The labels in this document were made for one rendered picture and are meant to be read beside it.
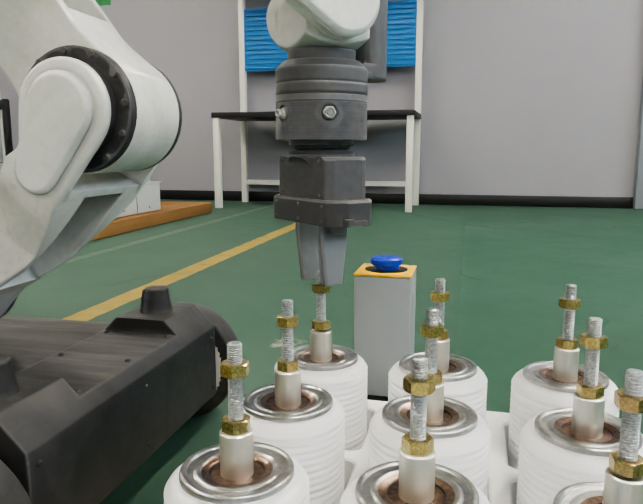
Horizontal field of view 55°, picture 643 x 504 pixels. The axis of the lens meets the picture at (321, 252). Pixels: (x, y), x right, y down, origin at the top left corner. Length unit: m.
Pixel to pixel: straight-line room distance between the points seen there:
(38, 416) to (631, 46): 5.32
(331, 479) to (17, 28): 0.61
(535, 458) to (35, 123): 0.60
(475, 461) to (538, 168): 5.05
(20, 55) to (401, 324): 0.55
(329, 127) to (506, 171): 4.94
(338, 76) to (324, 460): 0.33
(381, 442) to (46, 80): 0.51
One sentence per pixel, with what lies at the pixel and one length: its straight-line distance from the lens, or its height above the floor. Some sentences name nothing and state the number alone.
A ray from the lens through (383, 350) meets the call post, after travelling 0.78.
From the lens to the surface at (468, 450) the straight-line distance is 0.49.
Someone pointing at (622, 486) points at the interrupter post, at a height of 0.28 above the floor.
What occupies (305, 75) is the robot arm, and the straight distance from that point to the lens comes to 0.58.
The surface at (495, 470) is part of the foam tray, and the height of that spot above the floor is 0.18.
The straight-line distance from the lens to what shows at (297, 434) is 0.50.
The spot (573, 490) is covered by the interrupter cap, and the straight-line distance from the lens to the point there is 0.44.
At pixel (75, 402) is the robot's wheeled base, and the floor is 0.19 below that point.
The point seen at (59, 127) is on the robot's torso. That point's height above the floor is 0.49.
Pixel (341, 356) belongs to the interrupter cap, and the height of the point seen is 0.25.
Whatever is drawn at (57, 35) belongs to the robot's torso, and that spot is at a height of 0.59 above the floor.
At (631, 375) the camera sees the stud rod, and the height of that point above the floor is 0.34.
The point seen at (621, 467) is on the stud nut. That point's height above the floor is 0.29.
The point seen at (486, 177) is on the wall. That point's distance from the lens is 5.48.
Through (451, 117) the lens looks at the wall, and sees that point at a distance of 5.48.
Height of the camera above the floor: 0.46
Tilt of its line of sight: 9 degrees down
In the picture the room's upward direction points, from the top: straight up
